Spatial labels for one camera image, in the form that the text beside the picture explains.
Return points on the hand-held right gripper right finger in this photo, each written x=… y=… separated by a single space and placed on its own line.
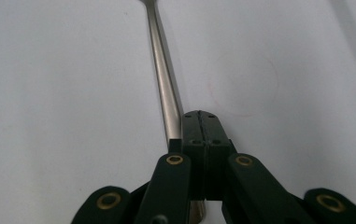
x=217 y=155

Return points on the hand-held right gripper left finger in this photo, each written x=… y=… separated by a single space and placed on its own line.
x=194 y=155

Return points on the steel table knife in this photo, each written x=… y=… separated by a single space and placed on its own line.
x=163 y=77

